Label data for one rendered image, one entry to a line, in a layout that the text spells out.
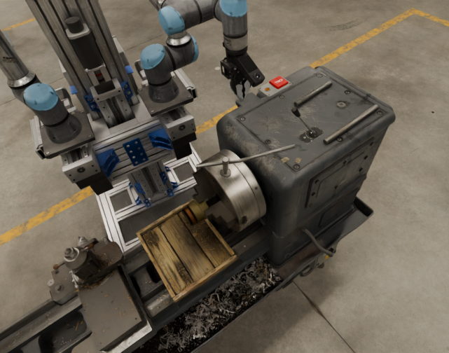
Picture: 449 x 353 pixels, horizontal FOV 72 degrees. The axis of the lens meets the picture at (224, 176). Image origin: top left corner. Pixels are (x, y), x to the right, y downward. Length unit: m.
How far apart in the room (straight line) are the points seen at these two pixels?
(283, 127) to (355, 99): 0.33
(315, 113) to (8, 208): 2.70
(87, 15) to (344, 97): 1.10
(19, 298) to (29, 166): 1.30
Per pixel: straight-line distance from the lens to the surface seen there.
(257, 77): 1.02
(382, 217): 2.59
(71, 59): 1.59
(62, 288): 1.48
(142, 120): 1.65
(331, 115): 1.30
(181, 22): 1.01
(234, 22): 0.98
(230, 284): 1.60
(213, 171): 1.12
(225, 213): 1.16
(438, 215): 2.76
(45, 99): 1.47
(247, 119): 1.26
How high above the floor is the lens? 2.12
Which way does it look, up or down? 53 degrees down
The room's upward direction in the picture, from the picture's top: 9 degrees counter-clockwise
